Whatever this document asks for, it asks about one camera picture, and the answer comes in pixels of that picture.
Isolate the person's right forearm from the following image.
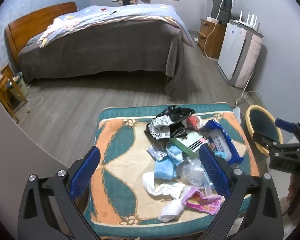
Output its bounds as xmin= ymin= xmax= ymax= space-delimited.
xmin=286 ymin=170 xmax=300 ymax=218

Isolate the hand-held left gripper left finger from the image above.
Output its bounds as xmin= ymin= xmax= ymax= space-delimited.
xmin=17 ymin=145 xmax=102 ymax=240

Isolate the cream cable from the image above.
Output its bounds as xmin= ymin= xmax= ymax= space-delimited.
xmin=204 ymin=0 xmax=227 ymax=61

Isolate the white tissue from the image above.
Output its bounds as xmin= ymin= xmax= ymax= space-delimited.
xmin=158 ymin=198 xmax=187 ymax=223
xmin=142 ymin=171 xmax=185 ymax=200

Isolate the thin white cord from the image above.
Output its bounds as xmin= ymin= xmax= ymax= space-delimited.
xmin=25 ymin=96 xmax=44 ymax=113

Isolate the clear plastic bag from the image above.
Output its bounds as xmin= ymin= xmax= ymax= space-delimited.
xmin=176 ymin=156 xmax=213 ymax=195

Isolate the white router with antennas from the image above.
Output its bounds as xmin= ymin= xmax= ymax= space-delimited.
xmin=230 ymin=12 xmax=260 ymax=30

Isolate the black monitor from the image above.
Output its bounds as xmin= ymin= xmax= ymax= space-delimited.
xmin=212 ymin=0 xmax=233 ymax=25

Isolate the wooden cabinet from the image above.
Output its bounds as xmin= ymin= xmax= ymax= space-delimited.
xmin=198 ymin=18 xmax=227 ymax=60

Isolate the small green basket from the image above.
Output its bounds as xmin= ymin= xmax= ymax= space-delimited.
xmin=7 ymin=72 xmax=28 ymax=103

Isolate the wooden bed headboard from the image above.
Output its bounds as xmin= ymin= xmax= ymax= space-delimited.
xmin=5 ymin=2 xmax=78 ymax=63

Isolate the black plastic bag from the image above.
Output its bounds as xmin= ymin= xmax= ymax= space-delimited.
xmin=145 ymin=105 xmax=195 ymax=139

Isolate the white air purifier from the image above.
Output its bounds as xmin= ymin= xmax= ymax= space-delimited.
xmin=218 ymin=19 xmax=264 ymax=88

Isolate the teal bin with yellow rim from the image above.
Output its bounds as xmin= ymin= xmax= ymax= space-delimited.
xmin=245 ymin=105 xmax=283 ymax=157

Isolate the blue face mask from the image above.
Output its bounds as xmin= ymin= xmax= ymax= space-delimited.
xmin=166 ymin=141 xmax=184 ymax=166
xmin=154 ymin=159 xmax=178 ymax=180

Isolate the printed paper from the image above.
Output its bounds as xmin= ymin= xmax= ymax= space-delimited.
xmin=150 ymin=116 xmax=174 ymax=139

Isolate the blue wet wipes pack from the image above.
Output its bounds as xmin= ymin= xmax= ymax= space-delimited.
xmin=199 ymin=119 xmax=244 ymax=165

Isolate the blue printed quilt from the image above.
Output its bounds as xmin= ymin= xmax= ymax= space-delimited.
xmin=37 ymin=4 xmax=195 ymax=48

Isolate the white power strip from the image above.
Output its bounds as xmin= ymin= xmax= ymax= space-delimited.
xmin=232 ymin=107 xmax=242 ymax=123

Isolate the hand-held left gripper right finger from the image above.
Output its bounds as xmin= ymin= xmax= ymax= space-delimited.
xmin=199 ymin=145 xmax=284 ymax=240

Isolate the teal and orange patterned cushion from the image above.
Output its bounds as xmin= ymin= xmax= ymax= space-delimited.
xmin=82 ymin=102 xmax=262 ymax=233

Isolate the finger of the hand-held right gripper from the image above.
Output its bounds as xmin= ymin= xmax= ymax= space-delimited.
xmin=252 ymin=130 xmax=283 ymax=151
xmin=275 ymin=118 xmax=300 ymax=143

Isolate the green and white box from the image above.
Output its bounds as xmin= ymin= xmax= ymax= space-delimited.
xmin=169 ymin=131 xmax=208 ymax=158

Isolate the pink wrapper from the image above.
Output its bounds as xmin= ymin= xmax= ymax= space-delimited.
xmin=181 ymin=185 xmax=225 ymax=216

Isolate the white power cable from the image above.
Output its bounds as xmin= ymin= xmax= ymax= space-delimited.
xmin=236 ymin=80 xmax=262 ymax=109

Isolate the wooden nightstand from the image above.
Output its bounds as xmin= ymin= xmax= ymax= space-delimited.
xmin=0 ymin=62 xmax=28 ymax=124

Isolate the bed with blue duvet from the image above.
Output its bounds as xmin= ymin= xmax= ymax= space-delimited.
xmin=17 ymin=17 xmax=198 ymax=97

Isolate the small white printed packet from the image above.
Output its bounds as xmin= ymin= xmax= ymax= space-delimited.
xmin=146 ymin=144 xmax=168 ymax=161

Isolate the red wrapper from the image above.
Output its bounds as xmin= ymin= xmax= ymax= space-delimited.
xmin=186 ymin=115 xmax=203 ymax=130

